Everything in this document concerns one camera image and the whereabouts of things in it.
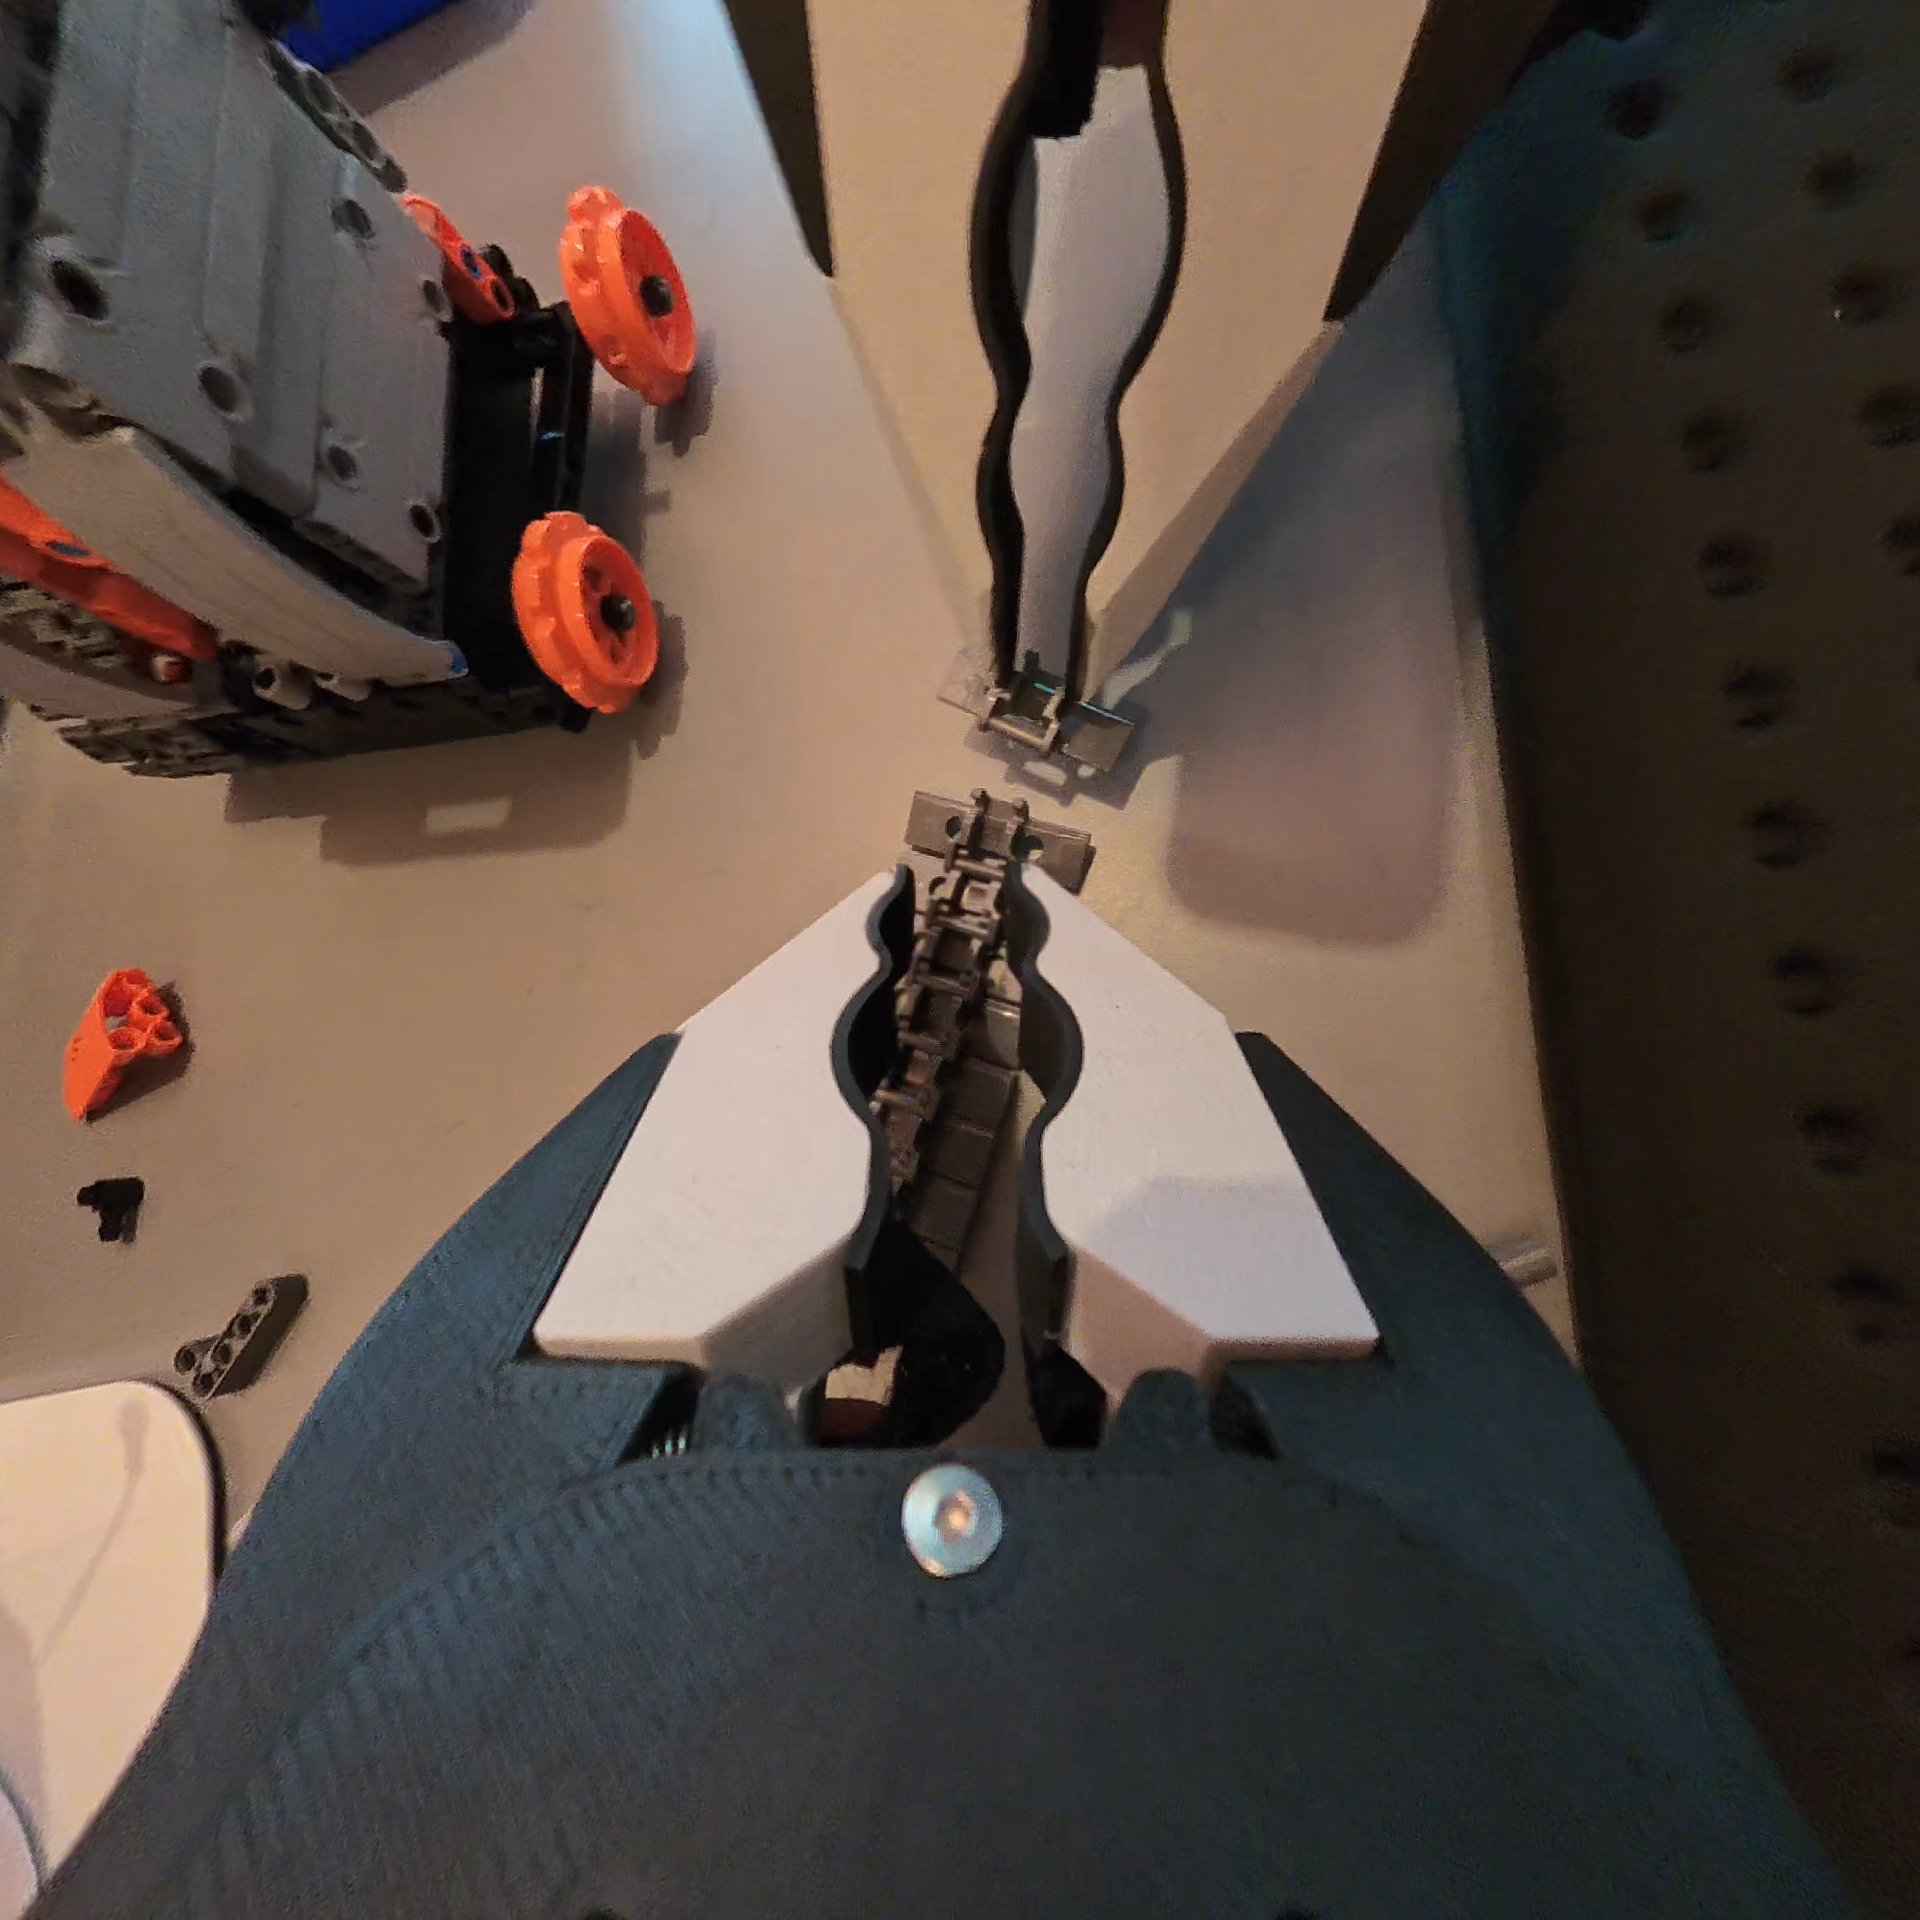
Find grey clip plate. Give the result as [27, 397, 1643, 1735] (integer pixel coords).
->
[938, 644, 1145, 781]

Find grey clip plate assembly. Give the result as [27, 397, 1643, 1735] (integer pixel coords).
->
[878, 787, 1097, 1262]

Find orange plastic wedge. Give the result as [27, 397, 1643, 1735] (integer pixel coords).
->
[65, 967, 191, 1125]

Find black toy car orange wheels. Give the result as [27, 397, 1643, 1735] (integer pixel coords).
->
[0, 0, 701, 775]

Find white rounded tray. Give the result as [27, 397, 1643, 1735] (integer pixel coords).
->
[0, 1380, 226, 1876]

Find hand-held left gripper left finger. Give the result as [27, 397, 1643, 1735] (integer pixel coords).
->
[533, 866, 922, 1419]

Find black dimpled foam pad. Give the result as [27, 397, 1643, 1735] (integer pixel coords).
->
[1425, 0, 1920, 1920]

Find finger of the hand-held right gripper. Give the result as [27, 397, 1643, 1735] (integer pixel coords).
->
[809, 0, 1101, 673]
[1067, 0, 1426, 681]

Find grey angled holed beam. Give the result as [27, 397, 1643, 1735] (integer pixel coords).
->
[171, 1276, 309, 1401]

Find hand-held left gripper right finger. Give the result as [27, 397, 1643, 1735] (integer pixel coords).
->
[998, 861, 1379, 1412]

